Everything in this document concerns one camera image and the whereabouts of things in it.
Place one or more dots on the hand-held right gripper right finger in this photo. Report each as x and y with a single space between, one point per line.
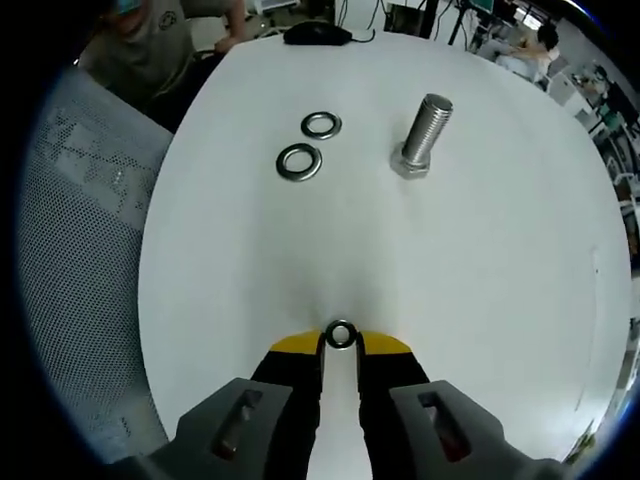
440 430

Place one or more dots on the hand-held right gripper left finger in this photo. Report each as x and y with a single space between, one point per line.
240 430

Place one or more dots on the small steel washer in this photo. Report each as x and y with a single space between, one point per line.
330 336

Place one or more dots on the large threaded stud bolt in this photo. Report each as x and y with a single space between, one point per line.
420 140

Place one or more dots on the grey mesh chair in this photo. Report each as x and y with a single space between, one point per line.
80 240

